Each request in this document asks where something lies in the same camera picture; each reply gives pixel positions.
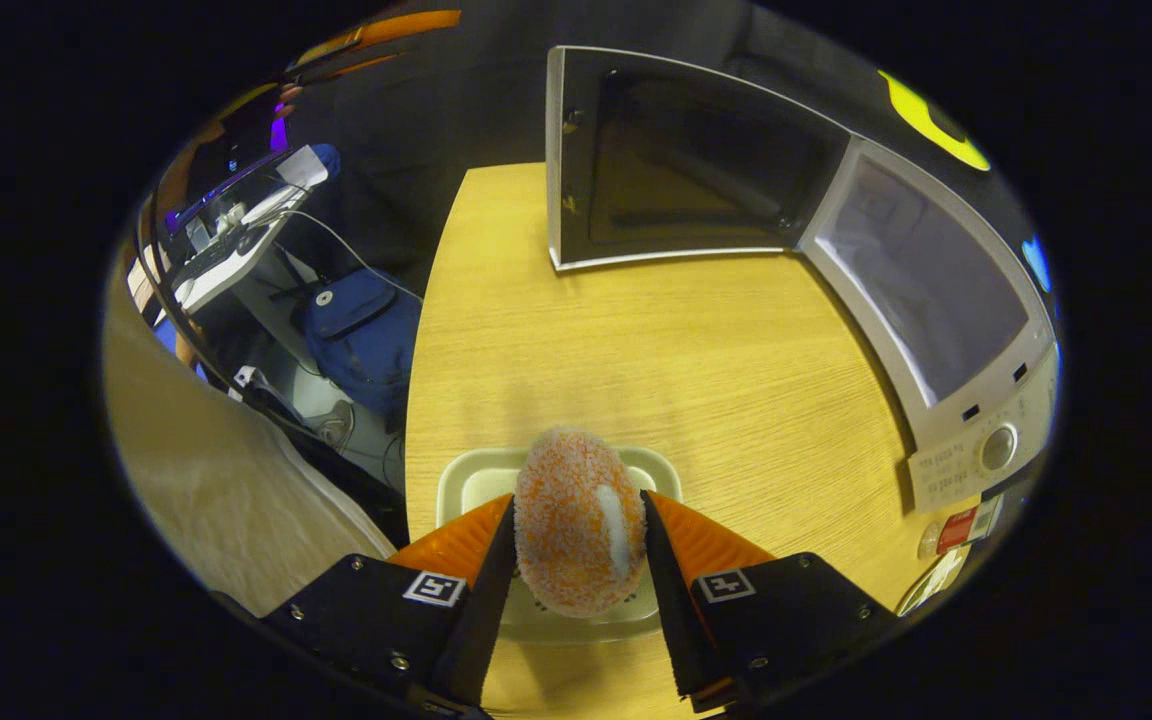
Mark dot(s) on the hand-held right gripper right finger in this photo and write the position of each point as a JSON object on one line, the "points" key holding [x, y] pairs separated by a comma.
{"points": [[676, 620]]}

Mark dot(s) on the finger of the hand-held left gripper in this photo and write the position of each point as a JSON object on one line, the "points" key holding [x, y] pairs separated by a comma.
{"points": [[406, 28]]}

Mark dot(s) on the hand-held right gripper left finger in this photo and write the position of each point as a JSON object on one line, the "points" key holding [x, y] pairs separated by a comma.
{"points": [[481, 620]]}

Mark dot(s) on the orange sugared bread bun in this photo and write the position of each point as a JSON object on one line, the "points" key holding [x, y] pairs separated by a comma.
{"points": [[576, 520]]}

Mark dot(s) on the white microwave oven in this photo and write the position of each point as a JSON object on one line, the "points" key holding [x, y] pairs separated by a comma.
{"points": [[998, 447]]}

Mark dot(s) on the pale square tray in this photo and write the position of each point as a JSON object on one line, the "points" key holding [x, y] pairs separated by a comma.
{"points": [[476, 480]]}

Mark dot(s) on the computer monitor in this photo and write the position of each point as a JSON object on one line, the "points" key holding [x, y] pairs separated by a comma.
{"points": [[231, 150]]}

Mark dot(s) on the white divided dish of beans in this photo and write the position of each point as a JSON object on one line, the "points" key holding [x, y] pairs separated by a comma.
{"points": [[931, 580]]}

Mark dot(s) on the computer keyboard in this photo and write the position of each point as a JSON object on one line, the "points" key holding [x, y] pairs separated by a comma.
{"points": [[221, 252]]}

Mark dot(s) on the clear bottle with red label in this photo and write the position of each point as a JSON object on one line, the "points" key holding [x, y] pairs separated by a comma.
{"points": [[956, 525]]}

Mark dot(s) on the blue backpack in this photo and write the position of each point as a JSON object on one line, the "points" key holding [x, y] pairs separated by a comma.
{"points": [[361, 330]]}

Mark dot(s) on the white desk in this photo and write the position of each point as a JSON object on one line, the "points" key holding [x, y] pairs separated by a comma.
{"points": [[226, 280]]}

